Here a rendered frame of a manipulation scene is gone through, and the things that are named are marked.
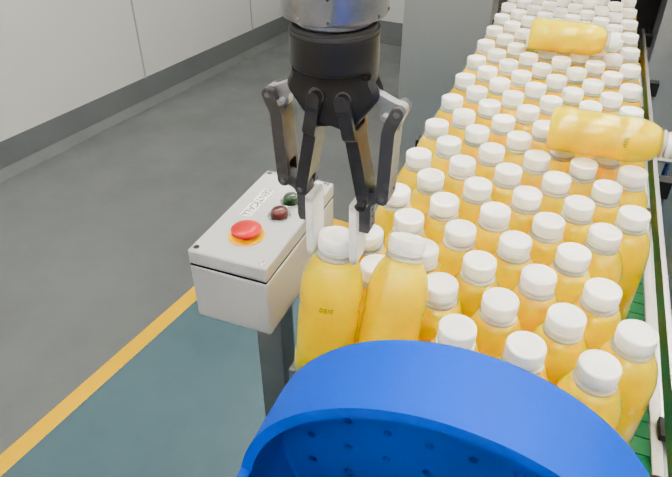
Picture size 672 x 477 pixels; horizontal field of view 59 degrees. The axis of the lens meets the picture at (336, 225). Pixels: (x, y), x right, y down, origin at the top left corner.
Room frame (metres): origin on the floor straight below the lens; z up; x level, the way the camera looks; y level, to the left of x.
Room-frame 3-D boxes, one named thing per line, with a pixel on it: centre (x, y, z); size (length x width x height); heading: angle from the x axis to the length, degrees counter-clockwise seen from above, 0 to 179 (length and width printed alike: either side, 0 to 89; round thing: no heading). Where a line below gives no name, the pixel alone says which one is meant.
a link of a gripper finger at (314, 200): (0.50, 0.02, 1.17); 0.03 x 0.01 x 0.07; 158
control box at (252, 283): (0.62, 0.09, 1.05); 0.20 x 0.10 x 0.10; 158
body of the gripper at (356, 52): (0.49, 0.00, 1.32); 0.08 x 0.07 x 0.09; 68
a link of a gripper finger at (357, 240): (0.49, -0.02, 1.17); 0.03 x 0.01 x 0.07; 158
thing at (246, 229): (0.57, 0.10, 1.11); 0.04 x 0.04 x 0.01
